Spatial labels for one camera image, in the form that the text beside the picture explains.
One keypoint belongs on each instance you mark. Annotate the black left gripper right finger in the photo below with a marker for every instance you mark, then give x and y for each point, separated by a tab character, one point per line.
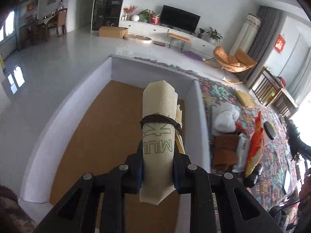
215	196

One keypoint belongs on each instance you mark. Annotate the purple round floor mat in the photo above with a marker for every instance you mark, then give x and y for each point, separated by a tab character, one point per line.
192	56

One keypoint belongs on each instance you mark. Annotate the white rolled towel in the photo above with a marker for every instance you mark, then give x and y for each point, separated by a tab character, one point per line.
225	119

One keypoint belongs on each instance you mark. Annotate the wooden slatted chair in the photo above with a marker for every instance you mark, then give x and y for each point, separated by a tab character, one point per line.
270	91

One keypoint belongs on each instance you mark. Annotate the black display cabinet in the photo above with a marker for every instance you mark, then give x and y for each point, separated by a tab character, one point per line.
106	13

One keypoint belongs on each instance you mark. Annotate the white tv cabinet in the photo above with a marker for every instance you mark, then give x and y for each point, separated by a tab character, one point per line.
160	34

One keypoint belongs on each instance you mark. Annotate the red flower arrangement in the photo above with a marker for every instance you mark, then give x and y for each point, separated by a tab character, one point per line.
128	11

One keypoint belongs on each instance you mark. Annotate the brown knitted cloth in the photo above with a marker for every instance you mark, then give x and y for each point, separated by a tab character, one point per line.
224	154

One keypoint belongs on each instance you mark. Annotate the cardboard box on floor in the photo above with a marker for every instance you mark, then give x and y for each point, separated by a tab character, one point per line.
113	32

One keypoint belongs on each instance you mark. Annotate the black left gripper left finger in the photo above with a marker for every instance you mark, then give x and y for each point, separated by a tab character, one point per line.
103	194

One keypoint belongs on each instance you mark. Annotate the white storage box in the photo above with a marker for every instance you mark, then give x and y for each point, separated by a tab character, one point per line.
97	126

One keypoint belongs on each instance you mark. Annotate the black television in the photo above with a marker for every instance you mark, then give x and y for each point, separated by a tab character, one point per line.
178	18

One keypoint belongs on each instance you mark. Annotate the red wall decoration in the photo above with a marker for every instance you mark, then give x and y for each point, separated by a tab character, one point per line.
279	44

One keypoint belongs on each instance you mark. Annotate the white barcode package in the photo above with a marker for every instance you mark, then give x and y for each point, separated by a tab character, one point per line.
241	153

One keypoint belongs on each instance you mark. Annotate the white standing air conditioner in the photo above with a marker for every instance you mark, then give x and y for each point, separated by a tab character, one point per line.
247	34

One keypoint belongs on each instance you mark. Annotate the cream paper towel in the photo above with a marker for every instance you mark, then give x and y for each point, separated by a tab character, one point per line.
158	142

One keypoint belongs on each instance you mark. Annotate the green potted plant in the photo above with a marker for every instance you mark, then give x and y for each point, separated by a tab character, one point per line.
213	35

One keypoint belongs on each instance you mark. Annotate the orange fish plush toy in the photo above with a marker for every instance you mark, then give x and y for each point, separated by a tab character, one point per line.
256	146

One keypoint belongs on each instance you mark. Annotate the yellow flat box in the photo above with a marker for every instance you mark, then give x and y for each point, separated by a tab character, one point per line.
245	99

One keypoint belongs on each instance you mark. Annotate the small wooden bench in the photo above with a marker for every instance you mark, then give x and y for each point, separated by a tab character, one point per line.
175	37

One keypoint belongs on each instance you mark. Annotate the wooden dining chair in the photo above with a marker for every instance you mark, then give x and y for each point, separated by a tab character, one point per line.
58	23

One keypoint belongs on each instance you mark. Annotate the round wooden tray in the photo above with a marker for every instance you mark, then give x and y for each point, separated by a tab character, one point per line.
138	39

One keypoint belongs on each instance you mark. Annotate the orange lounge chair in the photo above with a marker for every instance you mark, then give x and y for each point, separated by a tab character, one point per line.
237	63

